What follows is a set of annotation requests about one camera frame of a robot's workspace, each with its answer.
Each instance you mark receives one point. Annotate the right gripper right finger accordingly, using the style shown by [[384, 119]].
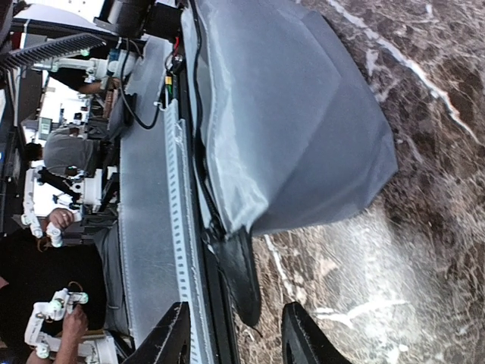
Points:
[[303, 341]]

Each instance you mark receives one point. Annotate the black comb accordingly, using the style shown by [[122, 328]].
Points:
[[55, 48]]

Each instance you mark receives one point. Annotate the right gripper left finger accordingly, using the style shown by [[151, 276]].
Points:
[[169, 340]]

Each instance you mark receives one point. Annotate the white slotted cable duct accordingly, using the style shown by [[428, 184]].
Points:
[[183, 233]]

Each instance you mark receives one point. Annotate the person in black shirt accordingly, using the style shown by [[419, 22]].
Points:
[[30, 274]]

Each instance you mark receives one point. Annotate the person in grey shirt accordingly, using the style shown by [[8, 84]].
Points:
[[65, 153]]

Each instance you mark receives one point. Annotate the grey zipper pouch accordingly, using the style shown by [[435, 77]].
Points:
[[287, 132]]

